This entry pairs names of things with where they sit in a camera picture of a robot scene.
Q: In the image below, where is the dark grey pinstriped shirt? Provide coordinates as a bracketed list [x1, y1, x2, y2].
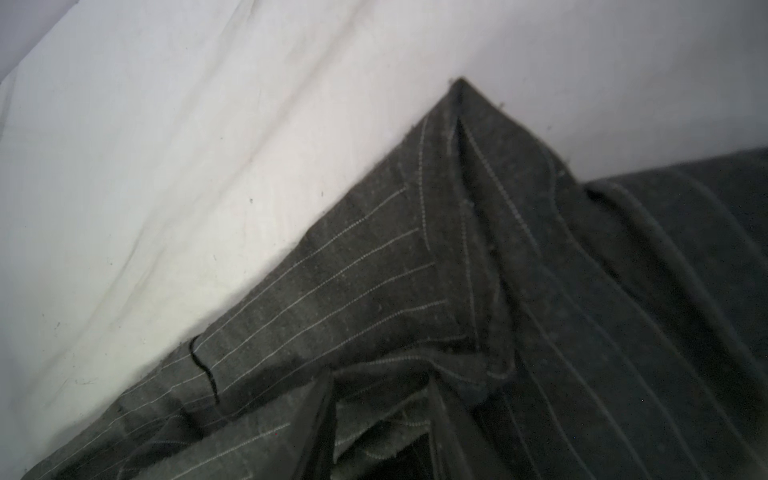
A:
[28, 81, 767, 479]

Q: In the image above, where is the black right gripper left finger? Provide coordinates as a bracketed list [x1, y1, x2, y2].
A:
[290, 374, 336, 479]

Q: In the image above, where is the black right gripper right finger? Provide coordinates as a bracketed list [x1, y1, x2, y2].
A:
[427, 377, 513, 480]

